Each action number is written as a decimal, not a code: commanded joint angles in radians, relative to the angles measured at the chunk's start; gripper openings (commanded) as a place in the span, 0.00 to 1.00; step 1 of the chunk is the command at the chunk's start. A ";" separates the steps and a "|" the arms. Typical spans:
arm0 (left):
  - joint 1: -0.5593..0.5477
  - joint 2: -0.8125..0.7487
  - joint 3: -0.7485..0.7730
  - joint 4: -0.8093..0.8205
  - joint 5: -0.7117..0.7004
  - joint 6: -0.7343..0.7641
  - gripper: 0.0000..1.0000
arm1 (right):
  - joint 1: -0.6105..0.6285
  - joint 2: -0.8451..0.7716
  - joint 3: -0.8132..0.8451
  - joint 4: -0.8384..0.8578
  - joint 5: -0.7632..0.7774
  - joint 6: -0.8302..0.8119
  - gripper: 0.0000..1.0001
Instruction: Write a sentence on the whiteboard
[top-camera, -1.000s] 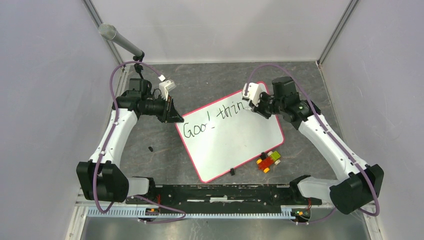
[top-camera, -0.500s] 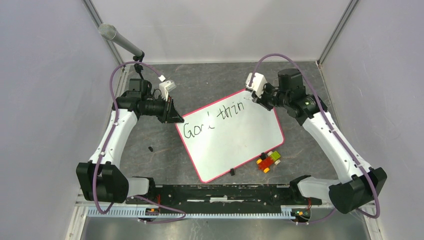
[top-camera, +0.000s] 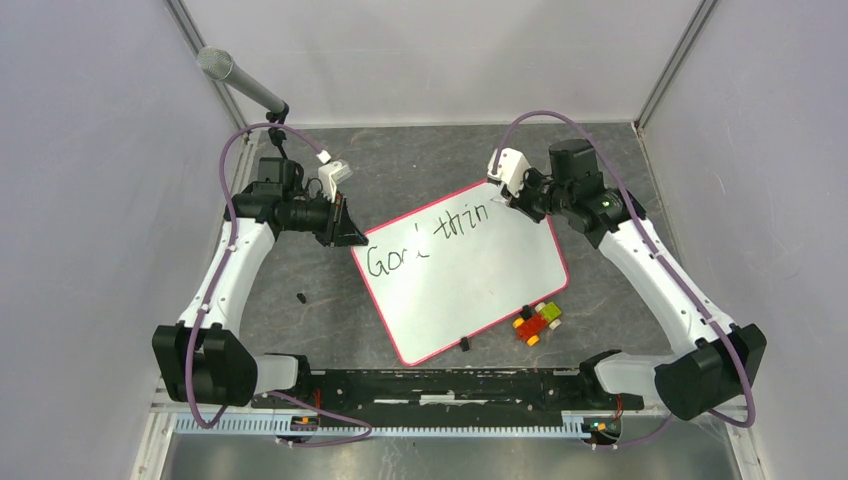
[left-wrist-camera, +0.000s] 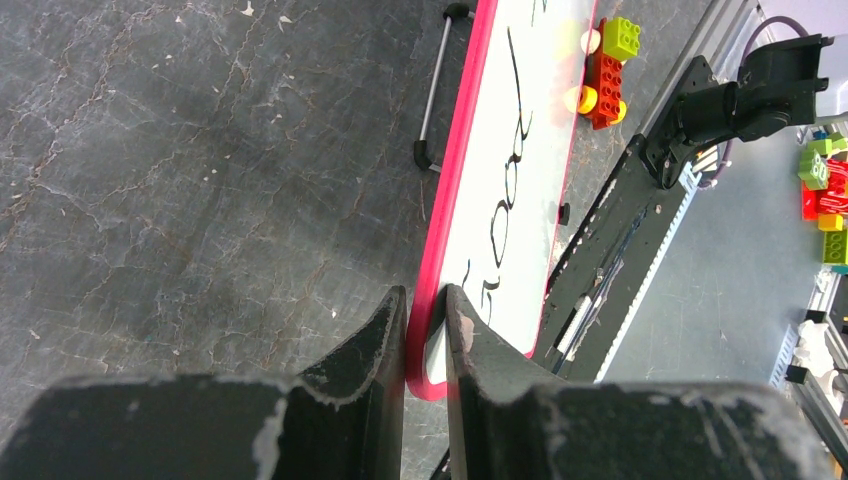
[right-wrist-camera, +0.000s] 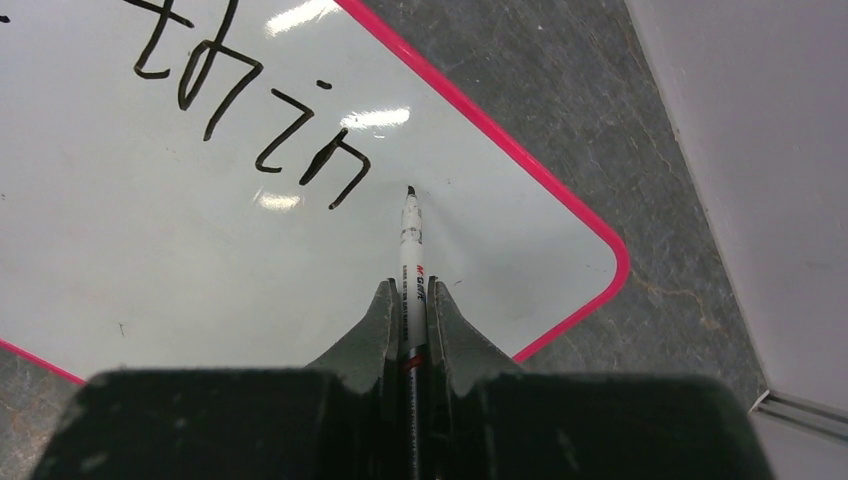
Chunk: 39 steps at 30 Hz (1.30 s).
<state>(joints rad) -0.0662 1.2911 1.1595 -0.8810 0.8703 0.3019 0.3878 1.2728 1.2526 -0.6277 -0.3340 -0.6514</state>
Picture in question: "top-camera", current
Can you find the grey microphone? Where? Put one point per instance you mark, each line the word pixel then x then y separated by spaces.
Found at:
pixel 218 65

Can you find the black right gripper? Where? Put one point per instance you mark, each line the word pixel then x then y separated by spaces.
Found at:
pixel 521 202

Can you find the red toy brick car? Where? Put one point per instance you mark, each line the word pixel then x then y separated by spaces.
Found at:
pixel 533 320

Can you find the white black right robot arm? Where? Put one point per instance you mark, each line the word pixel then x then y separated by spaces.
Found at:
pixel 713 358

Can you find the aluminium frame rail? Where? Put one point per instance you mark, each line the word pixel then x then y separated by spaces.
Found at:
pixel 162 402

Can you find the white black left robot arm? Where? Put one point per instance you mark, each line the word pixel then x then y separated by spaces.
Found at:
pixel 200 356

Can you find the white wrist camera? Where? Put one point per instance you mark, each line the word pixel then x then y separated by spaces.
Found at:
pixel 331 174
pixel 506 169

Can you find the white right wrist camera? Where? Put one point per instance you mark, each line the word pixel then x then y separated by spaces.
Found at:
pixel 506 169

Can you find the pink framed whiteboard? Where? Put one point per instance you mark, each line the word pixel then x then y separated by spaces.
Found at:
pixel 455 267

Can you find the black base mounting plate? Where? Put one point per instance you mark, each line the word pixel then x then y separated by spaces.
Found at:
pixel 489 397

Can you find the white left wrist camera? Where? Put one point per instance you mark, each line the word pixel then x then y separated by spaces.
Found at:
pixel 331 174

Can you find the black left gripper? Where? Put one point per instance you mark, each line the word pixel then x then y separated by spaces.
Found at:
pixel 347 233

